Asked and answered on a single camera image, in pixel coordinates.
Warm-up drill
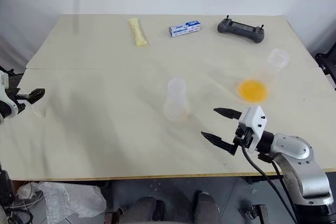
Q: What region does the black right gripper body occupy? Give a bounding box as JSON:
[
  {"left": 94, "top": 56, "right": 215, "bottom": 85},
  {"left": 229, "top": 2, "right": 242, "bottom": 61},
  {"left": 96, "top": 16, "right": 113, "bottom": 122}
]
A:
[{"left": 232, "top": 122, "right": 254, "bottom": 156}]

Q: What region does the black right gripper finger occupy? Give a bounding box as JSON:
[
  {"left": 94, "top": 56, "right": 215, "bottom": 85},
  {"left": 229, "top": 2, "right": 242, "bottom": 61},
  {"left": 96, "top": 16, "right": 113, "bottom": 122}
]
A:
[
  {"left": 213, "top": 107, "right": 242, "bottom": 120},
  {"left": 201, "top": 131, "right": 238, "bottom": 156}
]

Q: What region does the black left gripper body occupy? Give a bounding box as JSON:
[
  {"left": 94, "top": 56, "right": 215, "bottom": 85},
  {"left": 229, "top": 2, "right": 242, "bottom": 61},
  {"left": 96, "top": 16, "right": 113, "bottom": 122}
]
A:
[{"left": 4, "top": 87, "right": 30, "bottom": 116}]

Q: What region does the clear flask with orange liquid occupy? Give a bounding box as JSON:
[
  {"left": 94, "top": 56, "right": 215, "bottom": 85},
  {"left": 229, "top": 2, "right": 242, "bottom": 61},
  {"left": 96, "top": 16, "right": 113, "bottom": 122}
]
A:
[{"left": 237, "top": 48, "right": 290, "bottom": 104}]

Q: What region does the empty clear plastic flask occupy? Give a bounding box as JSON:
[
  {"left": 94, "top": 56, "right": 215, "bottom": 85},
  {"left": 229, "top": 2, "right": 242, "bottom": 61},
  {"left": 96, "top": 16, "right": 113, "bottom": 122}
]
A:
[{"left": 162, "top": 77, "right": 192, "bottom": 123}]

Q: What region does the dark rounded shape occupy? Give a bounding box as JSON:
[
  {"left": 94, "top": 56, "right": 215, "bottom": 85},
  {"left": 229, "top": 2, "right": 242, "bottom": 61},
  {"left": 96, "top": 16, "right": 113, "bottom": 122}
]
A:
[
  {"left": 119, "top": 196, "right": 165, "bottom": 224},
  {"left": 193, "top": 190, "right": 224, "bottom": 224}
]

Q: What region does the grey remote controller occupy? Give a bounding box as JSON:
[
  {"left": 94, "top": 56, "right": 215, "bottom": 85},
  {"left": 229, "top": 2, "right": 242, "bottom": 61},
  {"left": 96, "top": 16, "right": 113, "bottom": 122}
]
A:
[{"left": 217, "top": 15, "right": 265, "bottom": 45}]

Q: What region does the blue and white box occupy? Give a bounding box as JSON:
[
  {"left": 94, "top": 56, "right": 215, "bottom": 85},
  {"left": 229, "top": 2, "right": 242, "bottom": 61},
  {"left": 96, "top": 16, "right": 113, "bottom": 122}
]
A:
[{"left": 168, "top": 19, "right": 202, "bottom": 39}]

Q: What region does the black stand under table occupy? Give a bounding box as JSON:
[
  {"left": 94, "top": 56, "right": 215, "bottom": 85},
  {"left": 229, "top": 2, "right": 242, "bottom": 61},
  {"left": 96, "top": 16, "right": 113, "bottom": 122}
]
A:
[{"left": 0, "top": 165, "right": 16, "bottom": 224}]

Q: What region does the crumpled clear plastic bag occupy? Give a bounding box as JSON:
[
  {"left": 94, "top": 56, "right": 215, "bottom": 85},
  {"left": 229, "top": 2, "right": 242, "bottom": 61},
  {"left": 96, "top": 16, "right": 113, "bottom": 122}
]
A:
[{"left": 16, "top": 180, "right": 107, "bottom": 222}]

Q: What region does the black equipment beside table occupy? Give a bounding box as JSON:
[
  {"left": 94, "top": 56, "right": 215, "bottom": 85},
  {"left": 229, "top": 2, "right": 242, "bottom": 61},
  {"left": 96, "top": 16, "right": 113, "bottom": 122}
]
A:
[{"left": 314, "top": 50, "right": 336, "bottom": 92}]

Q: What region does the yellow sachet packet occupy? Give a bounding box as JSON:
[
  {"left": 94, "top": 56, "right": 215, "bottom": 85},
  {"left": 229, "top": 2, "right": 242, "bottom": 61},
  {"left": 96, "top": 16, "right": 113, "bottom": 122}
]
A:
[{"left": 128, "top": 17, "right": 149, "bottom": 49}]

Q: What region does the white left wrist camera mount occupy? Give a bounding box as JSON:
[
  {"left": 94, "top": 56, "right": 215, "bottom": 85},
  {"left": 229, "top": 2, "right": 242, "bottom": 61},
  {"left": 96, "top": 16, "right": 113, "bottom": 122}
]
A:
[{"left": 0, "top": 70, "right": 18, "bottom": 118}]

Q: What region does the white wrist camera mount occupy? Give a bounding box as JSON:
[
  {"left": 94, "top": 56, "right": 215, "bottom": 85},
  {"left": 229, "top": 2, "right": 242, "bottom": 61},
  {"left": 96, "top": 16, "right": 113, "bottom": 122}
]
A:
[
  {"left": 238, "top": 105, "right": 268, "bottom": 154},
  {"left": 0, "top": 70, "right": 18, "bottom": 118}
]

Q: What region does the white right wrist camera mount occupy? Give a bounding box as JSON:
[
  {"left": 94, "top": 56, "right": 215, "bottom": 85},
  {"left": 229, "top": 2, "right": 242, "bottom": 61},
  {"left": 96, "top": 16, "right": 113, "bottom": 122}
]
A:
[{"left": 238, "top": 105, "right": 268, "bottom": 154}]

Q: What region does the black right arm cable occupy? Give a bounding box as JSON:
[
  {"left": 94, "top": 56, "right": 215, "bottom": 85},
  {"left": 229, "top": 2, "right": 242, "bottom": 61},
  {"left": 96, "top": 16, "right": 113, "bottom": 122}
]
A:
[
  {"left": 240, "top": 144, "right": 299, "bottom": 224},
  {"left": 258, "top": 153, "right": 296, "bottom": 210}
]

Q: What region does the black bracket under table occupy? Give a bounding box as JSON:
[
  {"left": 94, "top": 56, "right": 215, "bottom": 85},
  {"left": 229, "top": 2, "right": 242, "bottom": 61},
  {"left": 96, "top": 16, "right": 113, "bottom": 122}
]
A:
[{"left": 245, "top": 202, "right": 270, "bottom": 221}]

